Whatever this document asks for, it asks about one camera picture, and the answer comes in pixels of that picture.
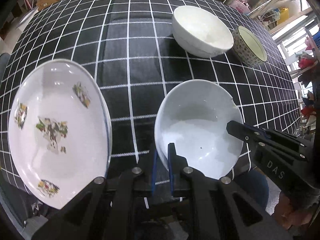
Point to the white bowl red emblem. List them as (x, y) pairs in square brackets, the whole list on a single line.
[(194, 117)]

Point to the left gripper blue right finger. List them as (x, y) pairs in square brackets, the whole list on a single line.
[(219, 209)]

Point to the large white bowl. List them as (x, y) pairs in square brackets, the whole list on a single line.
[(200, 33)]

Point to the person's blue trouser knee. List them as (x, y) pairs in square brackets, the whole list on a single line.
[(256, 186)]

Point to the person's right hand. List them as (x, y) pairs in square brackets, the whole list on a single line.
[(287, 216)]

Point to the white plate cartoon print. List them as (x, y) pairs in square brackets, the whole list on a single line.
[(59, 131)]

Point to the patterned bowl cream inside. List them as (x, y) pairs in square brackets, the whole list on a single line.
[(248, 47)]

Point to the pink bag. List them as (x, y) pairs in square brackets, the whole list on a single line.
[(241, 6)]

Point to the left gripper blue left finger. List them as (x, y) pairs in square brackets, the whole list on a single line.
[(104, 208)]

